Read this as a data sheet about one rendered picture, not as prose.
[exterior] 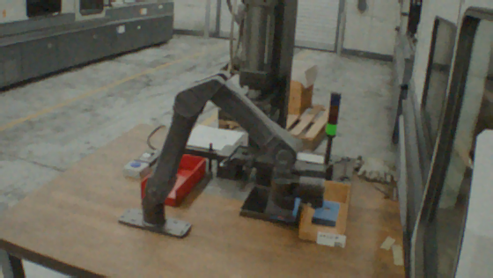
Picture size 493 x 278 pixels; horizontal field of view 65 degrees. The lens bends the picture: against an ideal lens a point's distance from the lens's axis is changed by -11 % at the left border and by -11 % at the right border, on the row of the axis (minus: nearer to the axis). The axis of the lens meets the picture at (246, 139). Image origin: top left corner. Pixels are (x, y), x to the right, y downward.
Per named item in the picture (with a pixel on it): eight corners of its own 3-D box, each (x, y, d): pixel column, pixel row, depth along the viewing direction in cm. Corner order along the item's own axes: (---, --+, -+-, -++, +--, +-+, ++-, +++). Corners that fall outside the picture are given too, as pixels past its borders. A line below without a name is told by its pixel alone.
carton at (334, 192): (297, 242, 114) (300, 217, 111) (310, 200, 137) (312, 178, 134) (343, 250, 111) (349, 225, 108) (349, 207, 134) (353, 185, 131)
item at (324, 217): (310, 224, 120) (312, 215, 119) (318, 201, 134) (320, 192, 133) (334, 229, 118) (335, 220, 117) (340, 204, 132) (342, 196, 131)
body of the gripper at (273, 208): (298, 187, 115) (298, 171, 109) (290, 220, 108) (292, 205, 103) (274, 183, 116) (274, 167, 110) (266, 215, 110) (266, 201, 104)
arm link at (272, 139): (305, 144, 105) (212, 57, 101) (303, 158, 97) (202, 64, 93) (270, 176, 109) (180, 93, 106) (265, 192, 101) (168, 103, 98)
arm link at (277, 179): (300, 180, 109) (301, 164, 103) (298, 199, 105) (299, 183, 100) (273, 177, 110) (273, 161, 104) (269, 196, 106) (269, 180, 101)
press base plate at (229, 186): (147, 188, 141) (147, 180, 140) (201, 139, 186) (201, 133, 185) (345, 227, 126) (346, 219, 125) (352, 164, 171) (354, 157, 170)
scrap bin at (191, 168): (140, 199, 128) (139, 181, 126) (173, 167, 151) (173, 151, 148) (176, 208, 125) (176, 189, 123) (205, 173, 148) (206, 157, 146)
